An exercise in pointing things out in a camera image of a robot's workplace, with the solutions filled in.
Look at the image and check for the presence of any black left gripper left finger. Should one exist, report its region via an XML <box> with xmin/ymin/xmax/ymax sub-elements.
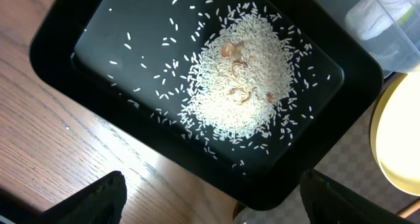
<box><xmin>31</xmin><ymin>171</ymin><xmax>127</xmax><ymax>224</ymax></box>

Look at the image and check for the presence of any clump of cooked rice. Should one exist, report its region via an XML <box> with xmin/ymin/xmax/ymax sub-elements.
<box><xmin>106</xmin><ymin>0</ymin><xmax>332</xmax><ymax>169</ymax></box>

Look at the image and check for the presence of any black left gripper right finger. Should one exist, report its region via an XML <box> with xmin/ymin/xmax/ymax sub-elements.
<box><xmin>299</xmin><ymin>169</ymin><xmax>410</xmax><ymax>224</ymax></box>

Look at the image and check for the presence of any clear plastic bin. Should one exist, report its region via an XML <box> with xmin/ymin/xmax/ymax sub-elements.
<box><xmin>315</xmin><ymin>0</ymin><xmax>419</xmax><ymax>73</ymax></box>

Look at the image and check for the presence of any black waste tray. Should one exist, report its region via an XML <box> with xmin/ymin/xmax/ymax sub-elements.
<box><xmin>30</xmin><ymin>0</ymin><xmax>383</xmax><ymax>211</ymax></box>

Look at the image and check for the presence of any yellow plate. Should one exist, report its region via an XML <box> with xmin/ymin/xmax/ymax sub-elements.
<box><xmin>369</xmin><ymin>72</ymin><xmax>419</xmax><ymax>196</ymax></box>

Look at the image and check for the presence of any white tissue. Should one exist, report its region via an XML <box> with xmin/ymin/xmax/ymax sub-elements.
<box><xmin>345</xmin><ymin>0</ymin><xmax>419</xmax><ymax>40</ymax></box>

